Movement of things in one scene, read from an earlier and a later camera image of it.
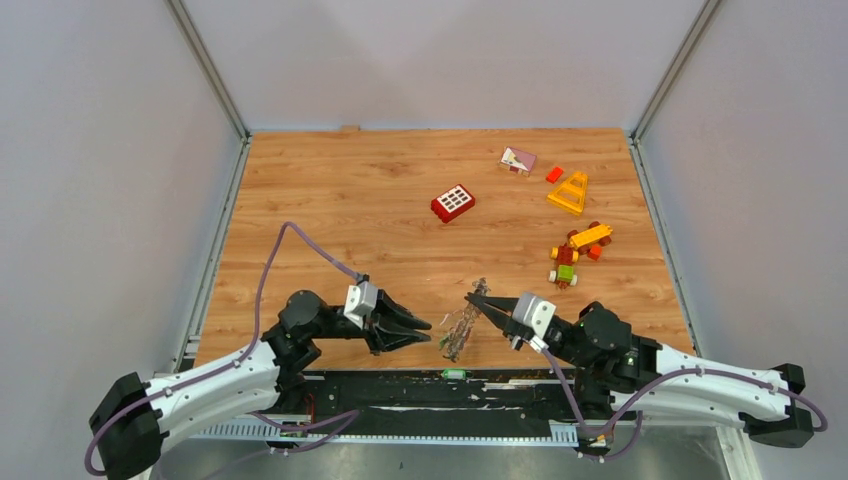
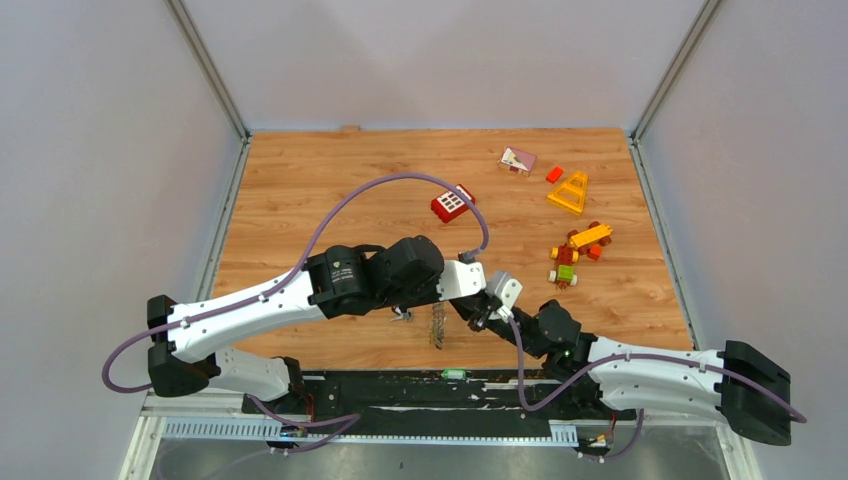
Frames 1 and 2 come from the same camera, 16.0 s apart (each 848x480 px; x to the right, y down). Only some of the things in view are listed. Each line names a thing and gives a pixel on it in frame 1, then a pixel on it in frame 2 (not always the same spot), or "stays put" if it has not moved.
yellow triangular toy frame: (571, 193) stays put
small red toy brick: (554, 174) stays put
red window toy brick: (452, 203) stays put
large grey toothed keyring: (458, 335) -> (437, 326)
